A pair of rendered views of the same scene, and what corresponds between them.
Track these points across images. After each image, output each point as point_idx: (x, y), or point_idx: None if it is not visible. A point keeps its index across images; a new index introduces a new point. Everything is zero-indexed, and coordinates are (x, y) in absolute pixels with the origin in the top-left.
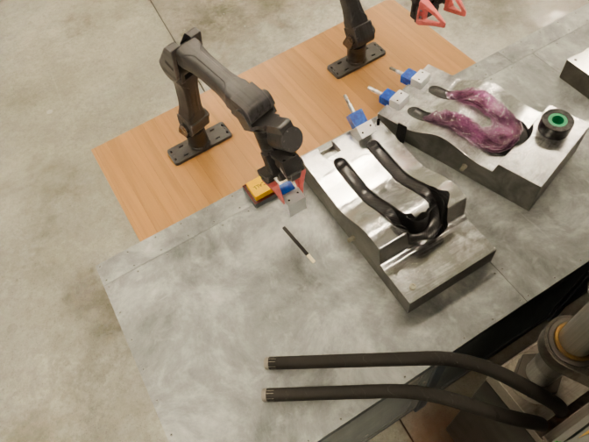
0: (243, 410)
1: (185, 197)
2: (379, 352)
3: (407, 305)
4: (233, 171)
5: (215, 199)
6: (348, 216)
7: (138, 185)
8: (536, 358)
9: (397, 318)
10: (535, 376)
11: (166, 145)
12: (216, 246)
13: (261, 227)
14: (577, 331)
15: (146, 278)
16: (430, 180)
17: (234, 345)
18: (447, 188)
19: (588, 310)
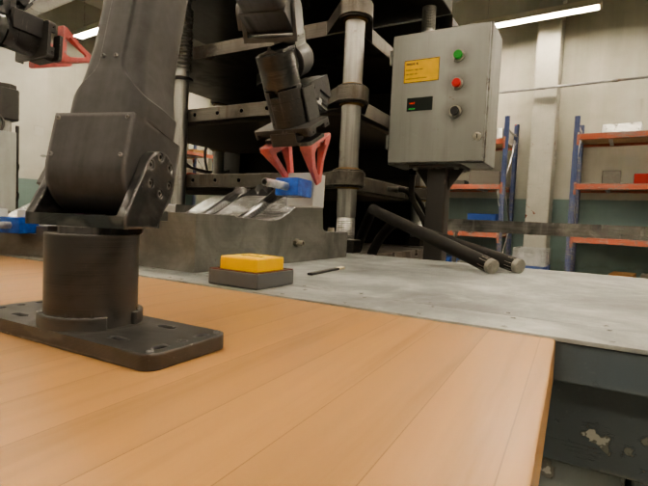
0: (551, 276)
1: (340, 322)
2: (409, 225)
3: (345, 242)
4: (204, 300)
5: (307, 303)
6: (284, 213)
7: (396, 386)
8: (349, 212)
9: (356, 257)
10: (354, 228)
11: (89, 386)
12: (410, 292)
13: (327, 281)
14: (357, 143)
15: (590, 318)
16: (212, 202)
17: (511, 280)
18: (225, 195)
19: (355, 121)
